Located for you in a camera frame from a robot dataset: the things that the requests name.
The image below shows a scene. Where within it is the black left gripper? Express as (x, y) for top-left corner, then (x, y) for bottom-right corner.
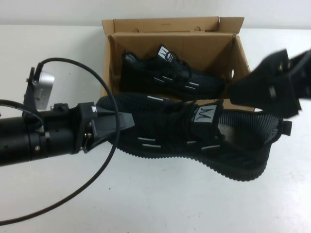
(72, 103), (136, 154)

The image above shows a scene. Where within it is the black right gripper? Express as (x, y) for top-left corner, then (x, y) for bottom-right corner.
(228, 48), (302, 119)

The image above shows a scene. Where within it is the black knit sneaker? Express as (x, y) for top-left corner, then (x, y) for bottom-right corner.
(119, 44), (225, 99)
(98, 93), (293, 182)

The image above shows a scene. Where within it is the brown cardboard shoe box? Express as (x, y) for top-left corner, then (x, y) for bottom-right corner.
(101, 16), (256, 113)

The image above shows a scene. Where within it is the black left camera cable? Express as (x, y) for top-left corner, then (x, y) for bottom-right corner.
(0, 57), (120, 224)

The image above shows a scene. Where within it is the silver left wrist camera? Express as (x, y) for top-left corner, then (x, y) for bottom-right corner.
(33, 70), (54, 110)

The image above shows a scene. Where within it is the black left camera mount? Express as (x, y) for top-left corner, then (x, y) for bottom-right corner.
(23, 65), (41, 112)

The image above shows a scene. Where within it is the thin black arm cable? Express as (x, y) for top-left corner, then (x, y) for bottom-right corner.
(0, 98), (43, 129)

